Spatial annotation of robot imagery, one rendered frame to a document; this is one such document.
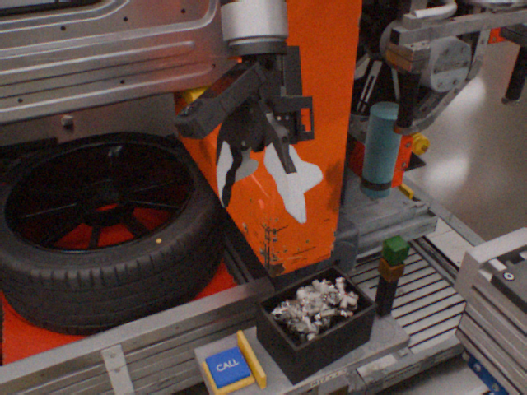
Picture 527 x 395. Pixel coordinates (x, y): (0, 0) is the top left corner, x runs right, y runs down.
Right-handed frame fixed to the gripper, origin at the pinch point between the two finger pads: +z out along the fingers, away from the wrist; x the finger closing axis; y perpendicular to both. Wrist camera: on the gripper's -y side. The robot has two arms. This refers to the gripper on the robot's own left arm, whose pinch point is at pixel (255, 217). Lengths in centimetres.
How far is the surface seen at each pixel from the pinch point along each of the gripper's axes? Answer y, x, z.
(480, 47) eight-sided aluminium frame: 105, 29, -24
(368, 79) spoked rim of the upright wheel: 81, 50, -17
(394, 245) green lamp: 42.1, 12.3, 16.1
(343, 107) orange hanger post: 34.2, 16.6, -11.2
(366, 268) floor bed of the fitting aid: 95, 65, 47
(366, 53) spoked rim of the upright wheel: 77, 47, -24
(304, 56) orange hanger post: 23.4, 14.8, -20.1
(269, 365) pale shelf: 20, 27, 39
